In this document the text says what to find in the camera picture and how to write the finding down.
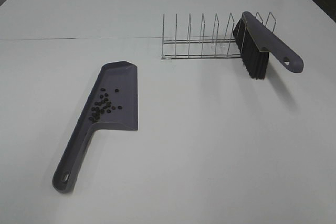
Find grey plastic dustpan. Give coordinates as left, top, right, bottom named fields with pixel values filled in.
left=52, top=61, right=138, bottom=193

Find chrome wire rack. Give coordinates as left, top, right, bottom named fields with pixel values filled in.
left=161, top=12, right=277, bottom=60

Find grey hand brush black bristles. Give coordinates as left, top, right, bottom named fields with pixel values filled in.
left=233, top=11, right=304, bottom=80

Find pile of coffee beans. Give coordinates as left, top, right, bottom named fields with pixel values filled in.
left=88, top=88, right=123, bottom=123

